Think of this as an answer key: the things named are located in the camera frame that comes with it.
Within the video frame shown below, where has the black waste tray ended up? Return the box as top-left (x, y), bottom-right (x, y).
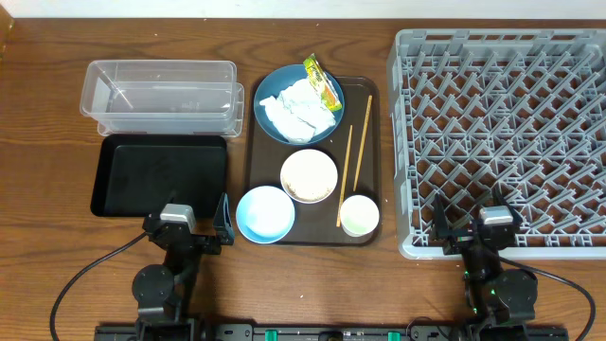
top-left (90, 135), bottom-right (227, 219)

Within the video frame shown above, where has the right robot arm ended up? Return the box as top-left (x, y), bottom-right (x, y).
top-left (431, 188), bottom-right (538, 340)

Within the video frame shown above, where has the dark blue plate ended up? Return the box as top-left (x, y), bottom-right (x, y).
top-left (253, 64), bottom-right (346, 146)

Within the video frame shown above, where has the white napkin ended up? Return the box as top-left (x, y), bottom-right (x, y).
top-left (259, 79), bottom-right (336, 144)

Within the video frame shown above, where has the pink bowl with rice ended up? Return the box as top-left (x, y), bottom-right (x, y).
top-left (279, 149), bottom-right (338, 204)

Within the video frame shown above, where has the right wooden chopstick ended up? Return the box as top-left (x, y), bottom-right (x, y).
top-left (353, 95), bottom-right (373, 191)

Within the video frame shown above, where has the clear plastic waste bin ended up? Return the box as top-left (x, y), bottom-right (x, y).
top-left (80, 60), bottom-right (245, 137)

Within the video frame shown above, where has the grey dishwasher rack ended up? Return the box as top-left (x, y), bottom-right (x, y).
top-left (386, 29), bottom-right (605, 260)

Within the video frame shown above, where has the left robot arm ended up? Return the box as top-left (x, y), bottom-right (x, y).
top-left (132, 193), bottom-right (235, 340)

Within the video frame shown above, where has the yellow green snack wrapper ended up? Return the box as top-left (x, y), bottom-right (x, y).
top-left (303, 54), bottom-right (343, 112)

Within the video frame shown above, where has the wooden chopstick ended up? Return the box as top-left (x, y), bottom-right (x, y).
top-left (353, 95), bottom-right (373, 191)
top-left (335, 125), bottom-right (353, 227)

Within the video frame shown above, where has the white cup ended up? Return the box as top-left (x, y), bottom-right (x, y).
top-left (340, 195), bottom-right (380, 237)

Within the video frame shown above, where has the left wooden chopstick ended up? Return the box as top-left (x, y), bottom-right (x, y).
top-left (335, 125), bottom-right (353, 227)

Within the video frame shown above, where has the brown serving tray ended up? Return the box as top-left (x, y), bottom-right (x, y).
top-left (243, 77), bottom-right (382, 246)

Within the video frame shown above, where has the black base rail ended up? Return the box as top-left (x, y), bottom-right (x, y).
top-left (93, 323), bottom-right (569, 341)

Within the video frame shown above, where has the light blue bowl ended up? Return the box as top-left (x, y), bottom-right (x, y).
top-left (236, 186), bottom-right (295, 244)

